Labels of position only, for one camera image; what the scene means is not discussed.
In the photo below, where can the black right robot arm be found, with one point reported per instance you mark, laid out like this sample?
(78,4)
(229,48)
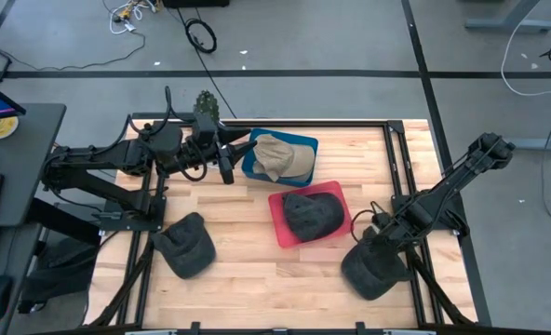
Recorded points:
(452,183)

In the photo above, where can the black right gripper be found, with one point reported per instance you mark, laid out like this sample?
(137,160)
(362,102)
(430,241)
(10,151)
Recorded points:
(389,232)

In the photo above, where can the dark grey desk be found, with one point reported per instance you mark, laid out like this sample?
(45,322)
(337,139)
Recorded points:
(24,163)

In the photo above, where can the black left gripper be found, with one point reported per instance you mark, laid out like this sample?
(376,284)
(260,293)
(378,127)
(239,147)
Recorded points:
(225,163)

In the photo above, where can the blue plastic bin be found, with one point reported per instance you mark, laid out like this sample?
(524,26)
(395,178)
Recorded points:
(248,167)

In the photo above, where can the black bag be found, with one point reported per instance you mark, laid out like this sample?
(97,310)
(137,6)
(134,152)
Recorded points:
(61,270)

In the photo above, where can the red plastic bin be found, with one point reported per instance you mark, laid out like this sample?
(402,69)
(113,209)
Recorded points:
(278,223)

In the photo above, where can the green cactus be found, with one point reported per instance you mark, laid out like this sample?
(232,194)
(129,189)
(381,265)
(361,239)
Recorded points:
(206,104)

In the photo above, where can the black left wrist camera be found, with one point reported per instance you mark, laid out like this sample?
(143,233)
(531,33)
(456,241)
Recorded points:
(205,130)

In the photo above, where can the grey table foot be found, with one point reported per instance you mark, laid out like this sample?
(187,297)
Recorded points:
(527,144)
(508,24)

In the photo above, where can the dark grey baseball cap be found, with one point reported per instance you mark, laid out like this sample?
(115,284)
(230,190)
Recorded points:
(184,246)
(313,216)
(373,274)

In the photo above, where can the black box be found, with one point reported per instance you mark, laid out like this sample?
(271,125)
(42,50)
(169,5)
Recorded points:
(196,3)

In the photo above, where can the black metal table frame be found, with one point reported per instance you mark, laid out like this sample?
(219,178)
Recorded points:
(350,123)

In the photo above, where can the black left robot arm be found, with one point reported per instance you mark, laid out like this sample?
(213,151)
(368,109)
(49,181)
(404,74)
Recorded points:
(94,158)

